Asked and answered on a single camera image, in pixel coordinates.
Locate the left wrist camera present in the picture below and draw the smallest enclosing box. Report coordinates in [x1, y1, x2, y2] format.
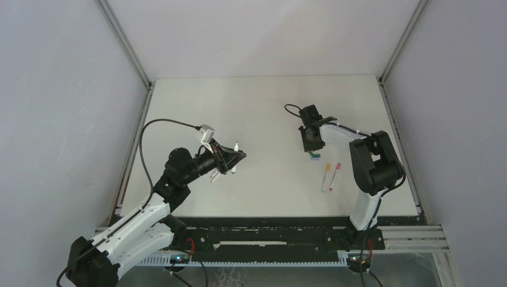
[198, 124, 215, 150]

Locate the left black camera cable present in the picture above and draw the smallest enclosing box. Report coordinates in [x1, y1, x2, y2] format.
[56, 118, 202, 287]

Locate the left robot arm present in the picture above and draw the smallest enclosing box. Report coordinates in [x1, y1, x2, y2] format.
[61, 141, 247, 286]

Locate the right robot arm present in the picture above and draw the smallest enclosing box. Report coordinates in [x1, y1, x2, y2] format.
[298, 105, 406, 249]

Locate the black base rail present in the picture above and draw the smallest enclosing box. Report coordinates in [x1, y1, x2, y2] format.
[141, 215, 387, 263]

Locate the white pink marker pen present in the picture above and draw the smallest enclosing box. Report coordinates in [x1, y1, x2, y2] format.
[329, 163, 341, 191]

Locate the white yellow marker pen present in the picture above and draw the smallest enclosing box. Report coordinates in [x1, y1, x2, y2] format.
[321, 163, 332, 193]

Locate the white slotted cable duct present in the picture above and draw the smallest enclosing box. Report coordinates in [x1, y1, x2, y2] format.
[135, 252, 350, 267]

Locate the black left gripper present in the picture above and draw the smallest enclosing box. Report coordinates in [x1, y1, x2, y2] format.
[181, 138, 245, 185]

